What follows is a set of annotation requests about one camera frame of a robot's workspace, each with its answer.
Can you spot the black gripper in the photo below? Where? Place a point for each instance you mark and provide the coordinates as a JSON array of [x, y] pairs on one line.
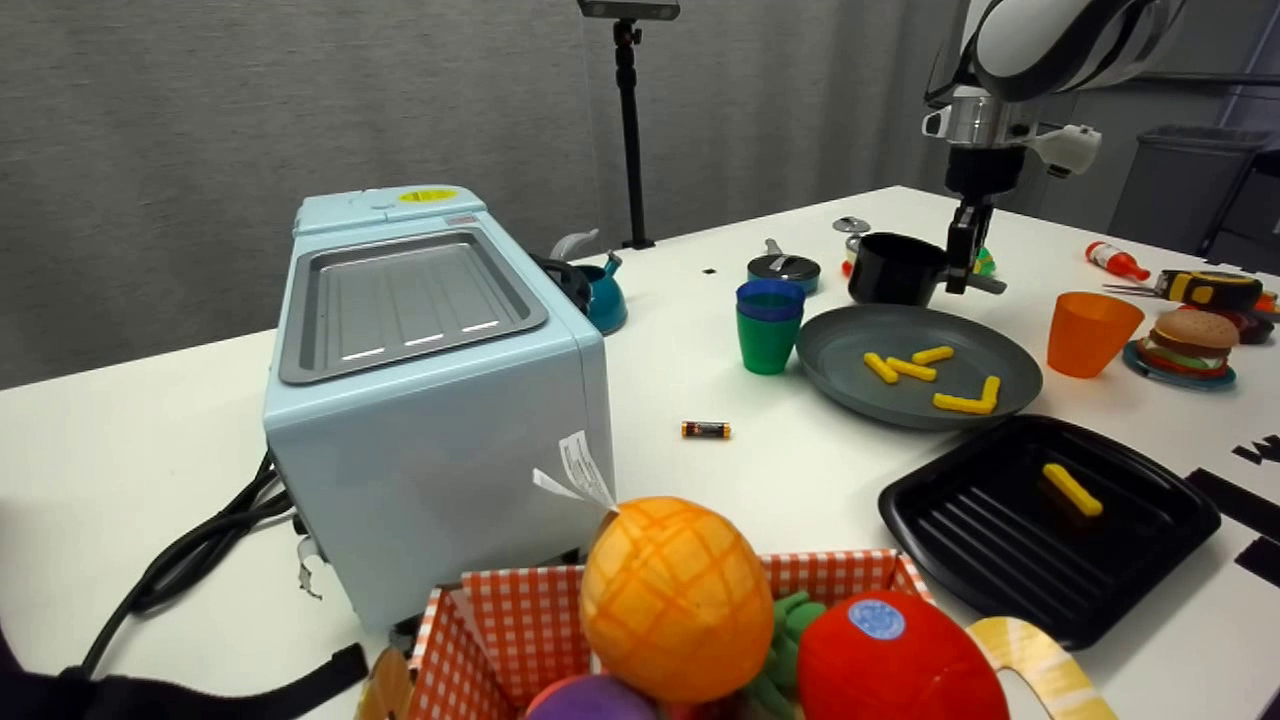
[[987, 169]]

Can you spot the yellow toy fry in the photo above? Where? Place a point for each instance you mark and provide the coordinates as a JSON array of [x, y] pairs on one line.
[[932, 352], [1072, 489], [878, 364], [961, 400], [991, 391], [913, 370]]

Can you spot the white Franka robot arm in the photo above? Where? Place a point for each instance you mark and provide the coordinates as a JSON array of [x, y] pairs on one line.
[[1055, 42]]

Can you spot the grey round plate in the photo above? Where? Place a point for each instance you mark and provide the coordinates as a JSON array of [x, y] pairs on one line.
[[853, 341]]

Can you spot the green tool yellow end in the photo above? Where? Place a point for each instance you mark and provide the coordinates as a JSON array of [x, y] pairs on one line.
[[987, 263]]

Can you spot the grey round disc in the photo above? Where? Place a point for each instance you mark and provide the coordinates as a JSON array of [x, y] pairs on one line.
[[850, 226]]

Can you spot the red white toy bottle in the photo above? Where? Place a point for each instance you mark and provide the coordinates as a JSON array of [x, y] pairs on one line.
[[1112, 263]]

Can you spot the blue plastic cup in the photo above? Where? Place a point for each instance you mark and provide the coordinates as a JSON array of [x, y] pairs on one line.
[[769, 300]]

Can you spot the grey storage bin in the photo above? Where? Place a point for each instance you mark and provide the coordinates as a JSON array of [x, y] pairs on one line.
[[1183, 186]]

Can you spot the green plastic cup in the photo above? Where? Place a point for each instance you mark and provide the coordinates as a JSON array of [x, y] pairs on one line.
[[769, 346]]

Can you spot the toy burger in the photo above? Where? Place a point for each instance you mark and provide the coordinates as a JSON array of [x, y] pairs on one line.
[[1191, 341]]

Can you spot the teal toy dish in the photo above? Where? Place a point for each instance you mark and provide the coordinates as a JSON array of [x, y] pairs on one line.
[[1173, 379]]

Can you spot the yellow black tool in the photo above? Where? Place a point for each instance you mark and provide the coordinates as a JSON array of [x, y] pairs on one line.
[[1210, 288]]

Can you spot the black ridged grill tray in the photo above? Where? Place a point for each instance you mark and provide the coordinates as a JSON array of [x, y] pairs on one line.
[[987, 534]]

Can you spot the small black battery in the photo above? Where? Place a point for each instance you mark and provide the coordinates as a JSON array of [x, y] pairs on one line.
[[707, 428]]

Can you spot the teal toy kettle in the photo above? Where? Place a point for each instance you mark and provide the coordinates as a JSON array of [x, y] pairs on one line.
[[602, 298]]

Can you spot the red plush apple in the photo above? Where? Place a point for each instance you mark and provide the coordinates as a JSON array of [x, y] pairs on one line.
[[903, 664]]

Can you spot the yellow striped plush slice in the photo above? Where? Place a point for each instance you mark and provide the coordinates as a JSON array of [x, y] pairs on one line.
[[1044, 664]]

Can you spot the green plush vegetable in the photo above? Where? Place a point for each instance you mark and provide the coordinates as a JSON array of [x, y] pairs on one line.
[[787, 660]]

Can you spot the orange plush fruit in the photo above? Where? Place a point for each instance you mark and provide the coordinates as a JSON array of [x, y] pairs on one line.
[[672, 602]]

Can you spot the light blue toaster oven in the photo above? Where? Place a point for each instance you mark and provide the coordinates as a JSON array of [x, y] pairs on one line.
[[425, 454]]

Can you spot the purple plush fruit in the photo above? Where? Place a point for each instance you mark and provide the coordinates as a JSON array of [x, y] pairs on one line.
[[585, 701]]

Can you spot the red checkered fruit basket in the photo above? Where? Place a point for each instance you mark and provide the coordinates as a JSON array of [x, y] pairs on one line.
[[494, 625]]

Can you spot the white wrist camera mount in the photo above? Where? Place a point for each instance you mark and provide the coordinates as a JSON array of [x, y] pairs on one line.
[[1069, 145]]

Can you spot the black camera tripod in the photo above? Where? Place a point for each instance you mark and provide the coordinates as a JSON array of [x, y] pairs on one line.
[[630, 132]]

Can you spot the black stereo camera bar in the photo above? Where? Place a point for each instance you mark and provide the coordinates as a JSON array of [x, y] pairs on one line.
[[625, 9]]

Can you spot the grey wall curtain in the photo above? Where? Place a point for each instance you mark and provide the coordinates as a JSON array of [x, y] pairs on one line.
[[333, 95]]

